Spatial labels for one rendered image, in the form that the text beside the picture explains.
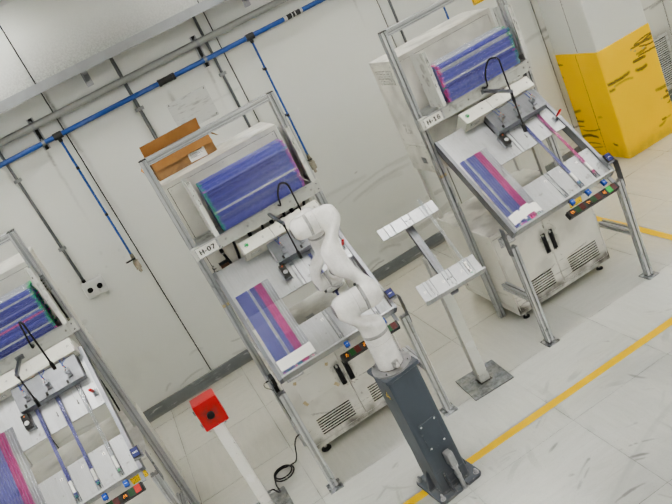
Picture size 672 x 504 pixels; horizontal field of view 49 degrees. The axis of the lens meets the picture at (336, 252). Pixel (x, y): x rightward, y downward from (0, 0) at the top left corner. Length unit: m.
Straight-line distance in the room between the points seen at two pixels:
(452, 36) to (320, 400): 2.20
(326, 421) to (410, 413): 0.92
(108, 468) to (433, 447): 1.53
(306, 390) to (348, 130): 2.27
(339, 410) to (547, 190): 1.67
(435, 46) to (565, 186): 1.09
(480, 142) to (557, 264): 0.90
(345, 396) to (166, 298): 1.84
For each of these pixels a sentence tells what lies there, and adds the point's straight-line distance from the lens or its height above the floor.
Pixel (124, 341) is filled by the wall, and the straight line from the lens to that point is 5.53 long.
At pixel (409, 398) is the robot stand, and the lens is 3.35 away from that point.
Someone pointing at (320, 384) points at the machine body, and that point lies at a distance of 4.09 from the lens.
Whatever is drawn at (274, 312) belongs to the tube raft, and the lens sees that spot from 3.79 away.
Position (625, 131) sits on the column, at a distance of 6.24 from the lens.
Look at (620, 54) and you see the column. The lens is 6.16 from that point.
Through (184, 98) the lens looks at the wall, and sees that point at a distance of 5.27.
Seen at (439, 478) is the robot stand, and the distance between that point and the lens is 3.60.
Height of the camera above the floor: 2.38
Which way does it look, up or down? 20 degrees down
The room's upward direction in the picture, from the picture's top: 27 degrees counter-clockwise
